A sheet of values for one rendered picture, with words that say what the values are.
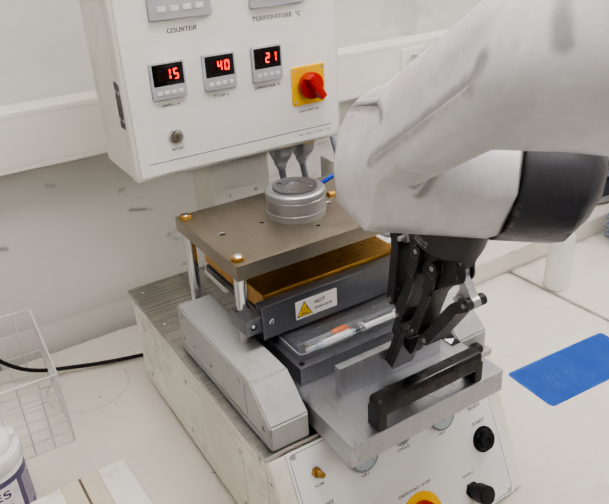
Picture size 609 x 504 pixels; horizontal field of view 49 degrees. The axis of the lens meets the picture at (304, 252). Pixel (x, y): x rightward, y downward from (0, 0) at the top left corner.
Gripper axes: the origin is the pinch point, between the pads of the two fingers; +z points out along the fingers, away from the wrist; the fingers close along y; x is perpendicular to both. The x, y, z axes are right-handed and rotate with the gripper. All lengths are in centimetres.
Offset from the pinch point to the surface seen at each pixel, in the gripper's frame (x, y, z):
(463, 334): 12.2, -1.2, 6.6
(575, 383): 40.1, 4.6, 27.9
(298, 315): -7.2, -10.9, 3.8
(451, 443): 6.7, 7.3, 16.2
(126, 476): -30.0, -10.3, 23.4
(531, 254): 66, -27, 38
